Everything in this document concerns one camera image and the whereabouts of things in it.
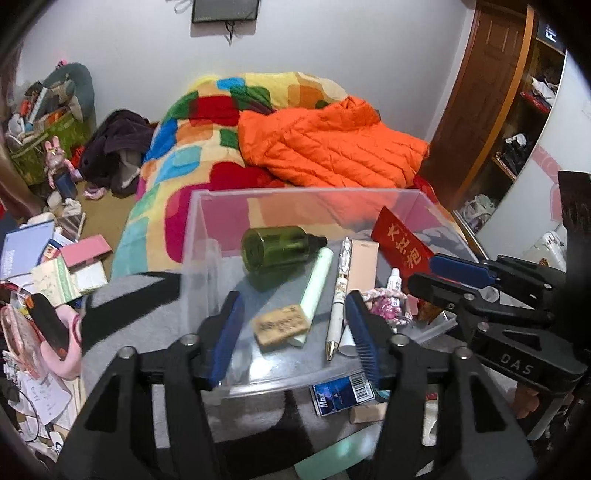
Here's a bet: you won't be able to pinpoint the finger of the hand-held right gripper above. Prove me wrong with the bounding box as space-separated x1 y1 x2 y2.
407 272 589 394
428 254 572 305

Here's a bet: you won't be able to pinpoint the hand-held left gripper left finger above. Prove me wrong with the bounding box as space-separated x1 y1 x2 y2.
55 290 246 480

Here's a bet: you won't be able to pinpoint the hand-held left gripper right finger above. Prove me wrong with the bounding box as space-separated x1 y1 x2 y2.
345 290 539 480

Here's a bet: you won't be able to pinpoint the white patterned pen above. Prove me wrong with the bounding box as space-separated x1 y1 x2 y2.
324 237 354 361

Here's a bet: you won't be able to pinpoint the red tea box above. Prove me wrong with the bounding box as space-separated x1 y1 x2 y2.
370 206 437 281

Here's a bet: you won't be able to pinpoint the tan rectangular block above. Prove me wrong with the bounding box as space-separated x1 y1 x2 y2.
252 304 309 352

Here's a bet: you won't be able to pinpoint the light green slim tube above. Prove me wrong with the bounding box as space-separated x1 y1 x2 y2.
295 247 334 348

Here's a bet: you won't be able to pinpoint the beige cosmetic tube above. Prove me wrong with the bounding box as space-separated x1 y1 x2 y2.
346 239 380 301

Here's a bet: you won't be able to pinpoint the clear plastic storage box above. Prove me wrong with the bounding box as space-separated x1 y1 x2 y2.
178 187 478 400

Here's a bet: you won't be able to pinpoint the green glass bottle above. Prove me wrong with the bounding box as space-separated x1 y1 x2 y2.
241 225 328 274

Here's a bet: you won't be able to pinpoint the person's right hand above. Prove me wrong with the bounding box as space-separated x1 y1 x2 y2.
516 385 540 420

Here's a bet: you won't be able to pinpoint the white green tube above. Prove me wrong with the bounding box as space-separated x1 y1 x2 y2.
337 323 358 358

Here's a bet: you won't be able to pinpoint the white bag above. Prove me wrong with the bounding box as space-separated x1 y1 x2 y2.
526 231 566 273

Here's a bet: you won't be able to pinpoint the blue card box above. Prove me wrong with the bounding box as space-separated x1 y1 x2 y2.
309 371 376 417

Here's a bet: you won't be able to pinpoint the white shoes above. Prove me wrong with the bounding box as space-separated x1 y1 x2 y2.
462 194 497 232

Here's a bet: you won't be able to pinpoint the beige concealer stick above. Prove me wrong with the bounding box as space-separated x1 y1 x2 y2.
348 404 386 424

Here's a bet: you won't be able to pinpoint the grey and black blanket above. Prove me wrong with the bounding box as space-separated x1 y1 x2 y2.
81 272 462 480

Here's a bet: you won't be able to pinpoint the white cabinet panel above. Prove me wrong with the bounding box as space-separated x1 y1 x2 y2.
475 60 591 278

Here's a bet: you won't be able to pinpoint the wooden shelf unit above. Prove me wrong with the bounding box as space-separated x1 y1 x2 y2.
455 18 568 232

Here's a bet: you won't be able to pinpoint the pink box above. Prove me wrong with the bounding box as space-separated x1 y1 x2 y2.
60 234 114 268

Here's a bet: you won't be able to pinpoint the wooden door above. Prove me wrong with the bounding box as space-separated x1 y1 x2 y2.
431 0 536 217

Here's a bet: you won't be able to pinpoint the green patterned booklet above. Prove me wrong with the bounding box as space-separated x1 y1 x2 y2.
32 258 84 308

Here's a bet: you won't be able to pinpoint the orange puffer jacket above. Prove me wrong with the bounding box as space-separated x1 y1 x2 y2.
238 95 430 189

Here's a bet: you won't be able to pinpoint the colourful patchwork blanket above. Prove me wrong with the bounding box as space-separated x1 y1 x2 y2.
111 71 462 278

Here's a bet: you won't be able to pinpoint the white blue booklet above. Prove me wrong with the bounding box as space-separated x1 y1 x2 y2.
0 220 56 282

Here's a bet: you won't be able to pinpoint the dark purple cloth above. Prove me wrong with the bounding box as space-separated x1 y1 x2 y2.
79 109 153 197

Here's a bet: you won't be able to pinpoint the pink plush rabbit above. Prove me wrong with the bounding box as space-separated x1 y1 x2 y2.
44 136 81 178

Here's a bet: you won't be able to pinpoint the green storage bin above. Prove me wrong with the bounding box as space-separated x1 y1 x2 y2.
9 111 90 185

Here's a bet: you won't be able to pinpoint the pink braided cord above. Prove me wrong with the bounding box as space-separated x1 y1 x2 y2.
360 286 414 326

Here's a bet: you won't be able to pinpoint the small wall monitor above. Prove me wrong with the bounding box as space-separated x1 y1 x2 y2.
191 0 260 24

